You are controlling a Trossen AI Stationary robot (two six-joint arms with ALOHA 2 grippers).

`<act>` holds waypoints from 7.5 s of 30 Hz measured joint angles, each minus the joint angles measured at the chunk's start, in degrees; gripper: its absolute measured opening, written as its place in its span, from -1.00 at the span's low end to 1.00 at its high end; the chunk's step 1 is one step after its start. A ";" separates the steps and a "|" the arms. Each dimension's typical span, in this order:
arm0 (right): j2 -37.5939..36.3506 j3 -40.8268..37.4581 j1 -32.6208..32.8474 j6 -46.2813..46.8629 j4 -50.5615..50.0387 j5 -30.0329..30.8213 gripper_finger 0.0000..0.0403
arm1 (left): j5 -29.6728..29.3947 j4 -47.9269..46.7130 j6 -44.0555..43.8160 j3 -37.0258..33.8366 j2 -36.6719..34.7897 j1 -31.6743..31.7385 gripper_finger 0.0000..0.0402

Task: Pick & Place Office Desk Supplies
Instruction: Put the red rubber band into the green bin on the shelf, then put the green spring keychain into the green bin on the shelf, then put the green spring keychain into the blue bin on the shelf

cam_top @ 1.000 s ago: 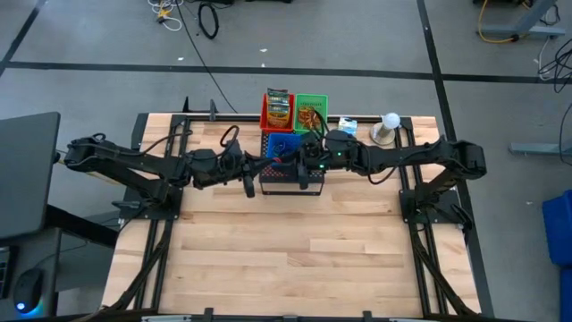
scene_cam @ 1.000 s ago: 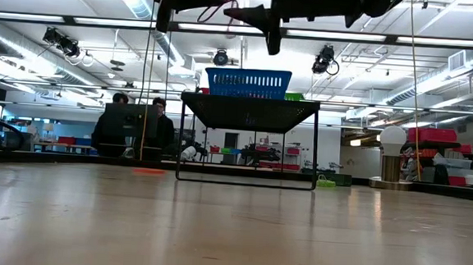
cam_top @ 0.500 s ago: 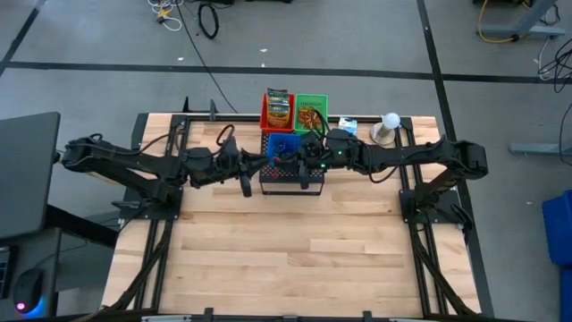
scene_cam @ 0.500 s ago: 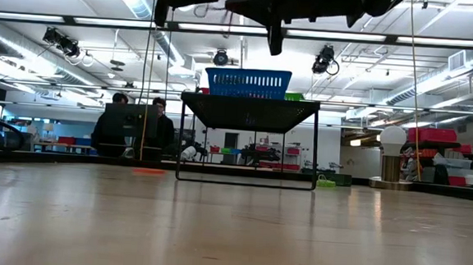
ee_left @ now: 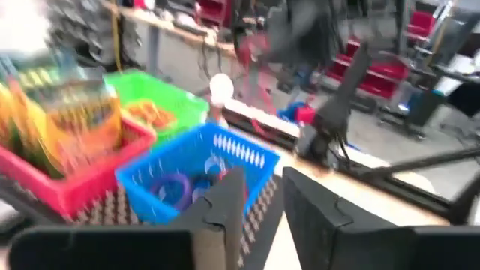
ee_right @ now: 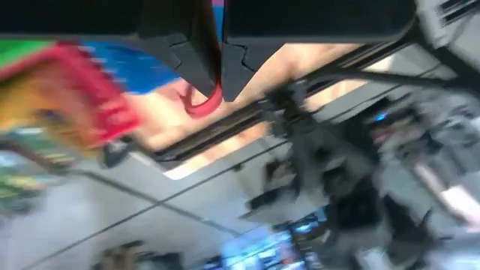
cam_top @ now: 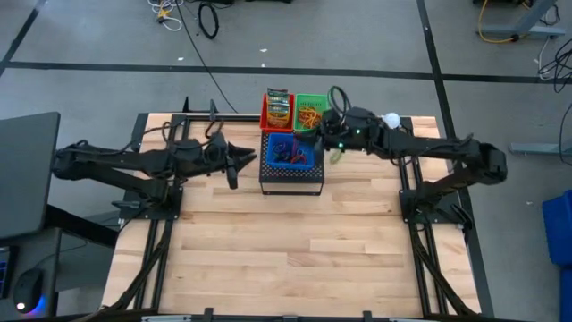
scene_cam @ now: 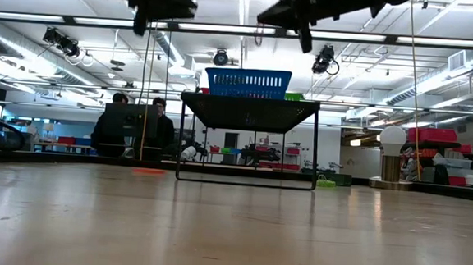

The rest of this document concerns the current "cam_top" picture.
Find green plastic basket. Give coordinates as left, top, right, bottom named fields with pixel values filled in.
left=293, top=93, right=329, bottom=135

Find red plastic basket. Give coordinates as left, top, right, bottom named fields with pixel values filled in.
left=259, top=92, right=296, bottom=134

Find grey desk leg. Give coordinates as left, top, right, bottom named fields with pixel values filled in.
left=480, top=0, right=567, bottom=39

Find black computer mouse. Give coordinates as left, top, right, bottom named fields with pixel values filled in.
left=13, top=267, right=46, bottom=315

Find blue storage bin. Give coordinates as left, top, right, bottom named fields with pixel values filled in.
left=542, top=190, right=572, bottom=267
left=559, top=267, right=572, bottom=322

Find black perforated metal shelf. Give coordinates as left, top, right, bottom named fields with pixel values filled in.
left=258, top=131, right=325, bottom=197

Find yellow cable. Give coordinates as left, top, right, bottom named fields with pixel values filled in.
left=476, top=0, right=519, bottom=45

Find orange rubber band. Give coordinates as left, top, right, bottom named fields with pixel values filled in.
left=298, top=109, right=319, bottom=131

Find white floor cable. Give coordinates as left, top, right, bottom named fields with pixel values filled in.
left=147, top=0, right=183, bottom=32

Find white bulb lamp wooden base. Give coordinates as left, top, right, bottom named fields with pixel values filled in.
left=382, top=112, right=402, bottom=131

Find grey desk foot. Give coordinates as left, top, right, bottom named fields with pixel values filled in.
left=509, top=141, right=572, bottom=156

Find black tangled floor cables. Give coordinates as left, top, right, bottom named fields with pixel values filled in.
left=537, top=35, right=572, bottom=95

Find black coiled floor cable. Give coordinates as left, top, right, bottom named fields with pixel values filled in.
left=198, top=1, right=220, bottom=40

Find black keyboard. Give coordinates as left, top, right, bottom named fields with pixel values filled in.
left=0, top=245, right=13, bottom=300

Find black sleeved cable bundle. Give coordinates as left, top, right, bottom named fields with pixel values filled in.
left=410, top=223, right=475, bottom=317
left=105, top=218, right=173, bottom=312

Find yellow rubber band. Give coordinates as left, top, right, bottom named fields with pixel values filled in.
left=299, top=105, right=322, bottom=122

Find blue plastic basket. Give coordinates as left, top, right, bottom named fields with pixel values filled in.
left=265, top=132, right=317, bottom=172

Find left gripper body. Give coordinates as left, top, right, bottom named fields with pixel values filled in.
left=203, top=133, right=231, bottom=176

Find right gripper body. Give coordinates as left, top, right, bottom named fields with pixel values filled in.
left=324, top=106, right=385, bottom=151

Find long black floor cable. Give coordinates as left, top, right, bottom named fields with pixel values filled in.
left=175, top=0, right=239, bottom=114

